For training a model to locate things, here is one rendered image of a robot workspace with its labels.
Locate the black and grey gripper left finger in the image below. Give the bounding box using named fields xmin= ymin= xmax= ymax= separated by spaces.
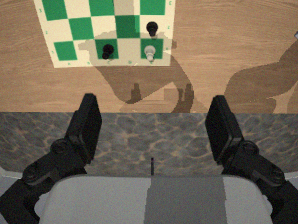
xmin=0 ymin=93 xmax=102 ymax=224

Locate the white chess pawn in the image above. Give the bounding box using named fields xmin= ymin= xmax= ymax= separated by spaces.
xmin=144 ymin=45 xmax=155 ymax=61

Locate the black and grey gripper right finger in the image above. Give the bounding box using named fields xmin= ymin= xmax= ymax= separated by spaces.
xmin=205 ymin=95 xmax=298 ymax=224

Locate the green and cream chessboard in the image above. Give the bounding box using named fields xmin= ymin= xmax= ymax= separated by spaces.
xmin=34 ymin=0 xmax=175 ymax=68

